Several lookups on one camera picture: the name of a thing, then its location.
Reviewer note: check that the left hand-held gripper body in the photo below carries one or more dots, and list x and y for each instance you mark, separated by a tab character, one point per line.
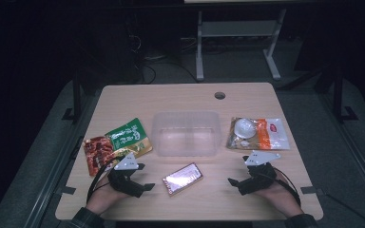
125	182

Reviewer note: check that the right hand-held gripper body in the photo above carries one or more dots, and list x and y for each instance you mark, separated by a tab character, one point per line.
259	177

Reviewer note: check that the green and red food packet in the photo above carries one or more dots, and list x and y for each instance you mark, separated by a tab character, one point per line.
117	145

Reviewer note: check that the clear plastic container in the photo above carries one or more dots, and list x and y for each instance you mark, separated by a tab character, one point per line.
187	134

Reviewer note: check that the person's left hand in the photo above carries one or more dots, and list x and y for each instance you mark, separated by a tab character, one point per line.
104	196

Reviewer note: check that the white and orange food packet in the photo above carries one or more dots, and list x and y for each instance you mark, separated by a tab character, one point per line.
259	133

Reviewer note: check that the black metal stand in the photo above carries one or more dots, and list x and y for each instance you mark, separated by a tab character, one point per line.
339	95
76	95

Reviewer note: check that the white metal stand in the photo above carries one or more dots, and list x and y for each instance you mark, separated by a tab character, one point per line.
239	28

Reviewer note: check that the grey table bracket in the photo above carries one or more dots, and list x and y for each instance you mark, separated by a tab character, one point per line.
66	190
311	190

